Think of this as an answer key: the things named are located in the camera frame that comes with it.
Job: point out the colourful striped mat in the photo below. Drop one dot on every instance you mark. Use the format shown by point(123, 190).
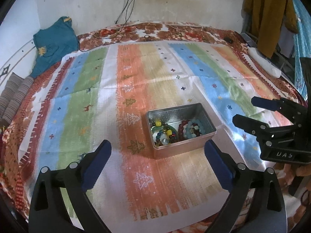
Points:
point(158, 101)

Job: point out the brown floral bedsheet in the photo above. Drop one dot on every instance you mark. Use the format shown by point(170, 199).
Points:
point(170, 29)

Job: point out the striped grey pillow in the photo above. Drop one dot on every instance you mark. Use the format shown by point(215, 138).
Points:
point(12, 96)

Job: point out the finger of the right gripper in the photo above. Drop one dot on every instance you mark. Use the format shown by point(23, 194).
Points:
point(253, 127)
point(272, 105)

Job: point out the silver metal tin box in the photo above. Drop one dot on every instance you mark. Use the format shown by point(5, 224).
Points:
point(192, 123)

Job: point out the green jade bangle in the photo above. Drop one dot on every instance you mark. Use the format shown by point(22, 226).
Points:
point(164, 135)

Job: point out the mustard yellow hanging cloth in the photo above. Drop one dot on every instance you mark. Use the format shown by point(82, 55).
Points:
point(268, 16)

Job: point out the small black object on bed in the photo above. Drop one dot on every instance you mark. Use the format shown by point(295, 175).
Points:
point(228, 40)

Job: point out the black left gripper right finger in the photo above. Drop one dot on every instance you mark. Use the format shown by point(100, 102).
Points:
point(267, 210)

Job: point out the teal blue garment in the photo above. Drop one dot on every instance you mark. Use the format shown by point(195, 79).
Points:
point(53, 44)

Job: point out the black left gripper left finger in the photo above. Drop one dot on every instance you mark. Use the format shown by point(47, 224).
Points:
point(48, 212)

